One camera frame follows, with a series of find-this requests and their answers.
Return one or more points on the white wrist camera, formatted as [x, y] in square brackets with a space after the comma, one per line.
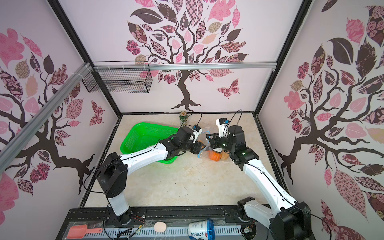
[197, 130]
[222, 125]

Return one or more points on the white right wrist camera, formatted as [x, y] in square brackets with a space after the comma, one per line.
[222, 125]

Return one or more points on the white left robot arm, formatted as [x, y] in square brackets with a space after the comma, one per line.
[112, 175]

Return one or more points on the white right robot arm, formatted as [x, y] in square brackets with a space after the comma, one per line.
[285, 218]

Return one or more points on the white blue cup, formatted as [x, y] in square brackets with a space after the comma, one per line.
[202, 230]

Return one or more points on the clear zip top bag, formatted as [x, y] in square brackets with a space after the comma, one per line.
[204, 152]

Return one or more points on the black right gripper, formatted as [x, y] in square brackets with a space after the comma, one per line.
[214, 141]

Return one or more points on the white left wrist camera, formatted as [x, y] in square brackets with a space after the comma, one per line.
[197, 130]

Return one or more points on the green plastic basket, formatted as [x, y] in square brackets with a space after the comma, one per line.
[142, 146]

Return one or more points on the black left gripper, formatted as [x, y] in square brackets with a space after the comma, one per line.
[197, 147]

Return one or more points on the beige egg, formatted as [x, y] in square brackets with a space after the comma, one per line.
[160, 227]

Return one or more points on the yellow potato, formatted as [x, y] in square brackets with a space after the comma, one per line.
[224, 156]

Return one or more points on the pink plastic scoop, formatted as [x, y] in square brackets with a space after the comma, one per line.
[79, 231]

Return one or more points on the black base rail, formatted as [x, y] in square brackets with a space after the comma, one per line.
[229, 222]

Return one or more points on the black wire basket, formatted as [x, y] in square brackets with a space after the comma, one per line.
[119, 77]

